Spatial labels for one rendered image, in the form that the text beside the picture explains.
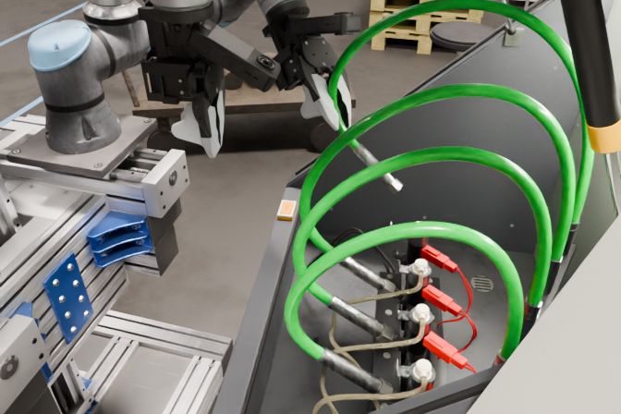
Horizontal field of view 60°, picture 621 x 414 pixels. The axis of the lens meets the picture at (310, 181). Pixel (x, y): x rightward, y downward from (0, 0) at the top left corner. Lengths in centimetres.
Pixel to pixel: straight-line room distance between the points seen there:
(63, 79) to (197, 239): 150
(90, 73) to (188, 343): 97
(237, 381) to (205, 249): 168
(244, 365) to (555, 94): 70
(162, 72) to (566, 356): 53
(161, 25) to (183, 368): 128
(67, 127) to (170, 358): 90
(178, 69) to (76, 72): 48
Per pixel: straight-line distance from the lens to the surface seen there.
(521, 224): 121
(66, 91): 115
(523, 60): 102
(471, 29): 300
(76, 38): 113
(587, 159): 75
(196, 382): 172
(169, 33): 69
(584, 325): 35
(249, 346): 85
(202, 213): 267
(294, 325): 58
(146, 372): 180
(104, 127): 119
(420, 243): 79
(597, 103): 34
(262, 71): 66
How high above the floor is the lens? 162
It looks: 35 degrees down
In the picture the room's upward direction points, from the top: straight up
